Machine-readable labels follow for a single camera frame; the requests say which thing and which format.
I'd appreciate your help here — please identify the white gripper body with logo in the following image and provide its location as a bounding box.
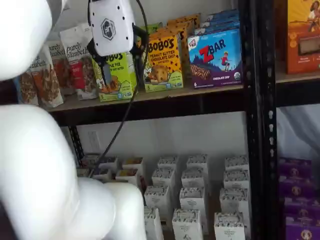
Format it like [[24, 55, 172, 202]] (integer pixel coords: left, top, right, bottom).
[[88, 0, 136, 57]]

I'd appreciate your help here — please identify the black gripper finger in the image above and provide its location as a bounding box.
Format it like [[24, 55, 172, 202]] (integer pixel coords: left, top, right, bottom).
[[129, 24, 149, 61], [87, 39, 113, 85]]

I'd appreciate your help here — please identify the green Bobo's apple pie box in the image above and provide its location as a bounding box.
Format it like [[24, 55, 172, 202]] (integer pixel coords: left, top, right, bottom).
[[136, 22, 164, 85], [91, 51, 138, 102]]

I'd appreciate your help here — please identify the orange Bobo's peanut butter box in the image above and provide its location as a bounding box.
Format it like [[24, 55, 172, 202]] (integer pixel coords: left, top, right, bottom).
[[144, 33, 185, 93], [156, 24, 191, 87], [166, 13, 202, 36]]

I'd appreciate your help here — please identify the brown particle board shelf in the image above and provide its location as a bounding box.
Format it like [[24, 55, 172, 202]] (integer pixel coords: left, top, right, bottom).
[[47, 84, 245, 112], [275, 71, 320, 84]]

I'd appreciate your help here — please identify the blue Zbar chocolate chip box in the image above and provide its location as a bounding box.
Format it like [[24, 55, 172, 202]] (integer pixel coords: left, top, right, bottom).
[[206, 9, 240, 26], [194, 20, 241, 36], [187, 28, 244, 90]]

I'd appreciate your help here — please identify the black metal shelf rack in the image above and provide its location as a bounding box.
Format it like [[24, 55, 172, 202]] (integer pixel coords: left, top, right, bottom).
[[47, 0, 277, 240], [274, 80, 320, 109]]

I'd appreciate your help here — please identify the large orange snack box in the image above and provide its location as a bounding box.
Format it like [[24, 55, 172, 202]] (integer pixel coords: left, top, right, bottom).
[[274, 0, 320, 75]]

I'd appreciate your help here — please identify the purple snack box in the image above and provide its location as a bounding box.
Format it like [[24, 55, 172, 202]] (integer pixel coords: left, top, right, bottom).
[[278, 174, 315, 199], [284, 216, 320, 240], [278, 157, 313, 177], [283, 196, 320, 219]]

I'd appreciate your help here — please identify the Purely Elizabeth bag red label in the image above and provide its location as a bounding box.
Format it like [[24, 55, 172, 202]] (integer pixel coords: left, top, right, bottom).
[[59, 23, 99, 101]]

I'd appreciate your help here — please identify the white Purely Elizabeth granola bag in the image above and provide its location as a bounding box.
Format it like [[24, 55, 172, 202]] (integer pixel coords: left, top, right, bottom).
[[26, 46, 65, 109], [46, 41, 76, 96], [13, 71, 40, 106]]

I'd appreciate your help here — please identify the white carton with colourful print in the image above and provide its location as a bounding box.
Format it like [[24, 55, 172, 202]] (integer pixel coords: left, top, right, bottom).
[[121, 157, 145, 171], [99, 156, 119, 169], [76, 167, 91, 178], [115, 168, 140, 186], [83, 153, 100, 166], [91, 168, 113, 181]]

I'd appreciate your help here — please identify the white patterned carton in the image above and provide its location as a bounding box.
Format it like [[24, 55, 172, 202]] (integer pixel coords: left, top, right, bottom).
[[224, 155, 250, 172], [219, 187, 249, 214], [181, 169, 206, 189], [144, 185, 171, 214], [186, 154, 209, 172], [157, 155, 180, 171], [223, 169, 250, 190], [151, 168, 176, 188], [143, 206, 164, 240], [213, 212, 245, 240], [171, 208, 204, 240], [179, 187, 206, 214]]

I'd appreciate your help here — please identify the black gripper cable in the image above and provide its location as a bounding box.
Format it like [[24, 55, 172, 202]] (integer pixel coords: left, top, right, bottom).
[[94, 0, 150, 166]]

